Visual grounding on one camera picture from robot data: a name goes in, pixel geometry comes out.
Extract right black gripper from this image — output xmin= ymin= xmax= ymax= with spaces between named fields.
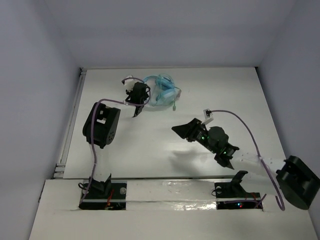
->
xmin=172 ymin=118 xmax=218 ymax=154

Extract green headphone cable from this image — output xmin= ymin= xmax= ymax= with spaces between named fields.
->
xmin=154 ymin=73 xmax=183 ymax=111

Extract light blue headphones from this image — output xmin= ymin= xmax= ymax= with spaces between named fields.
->
xmin=142 ymin=73 xmax=182 ymax=108

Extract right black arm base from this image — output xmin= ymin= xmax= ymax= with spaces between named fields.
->
xmin=211 ymin=170 xmax=263 ymax=210

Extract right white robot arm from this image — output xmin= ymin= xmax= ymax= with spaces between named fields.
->
xmin=171 ymin=118 xmax=320 ymax=210

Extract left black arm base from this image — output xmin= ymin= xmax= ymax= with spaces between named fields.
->
xmin=78 ymin=178 xmax=127 ymax=211

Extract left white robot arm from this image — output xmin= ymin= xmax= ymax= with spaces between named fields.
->
xmin=80 ymin=77 xmax=151 ymax=202

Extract white front board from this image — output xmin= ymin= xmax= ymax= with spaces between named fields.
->
xmin=30 ymin=179 xmax=317 ymax=240

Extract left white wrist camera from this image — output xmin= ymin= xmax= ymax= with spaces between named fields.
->
xmin=121 ymin=75 xmax=136 ymax=95

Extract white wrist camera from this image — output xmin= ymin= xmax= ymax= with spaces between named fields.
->
xmin=202 ymin=109 xmax=214 ymax=125
xmin=121 ymin=75 xmax=136 ymax=95

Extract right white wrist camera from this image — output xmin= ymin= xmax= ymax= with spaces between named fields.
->
xmin=202 ymin=109 xmax=214 ymax=125

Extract aluminium rail left side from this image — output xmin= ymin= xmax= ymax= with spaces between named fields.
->
xmin=52 ymin=67 xmax=87 ymax=179

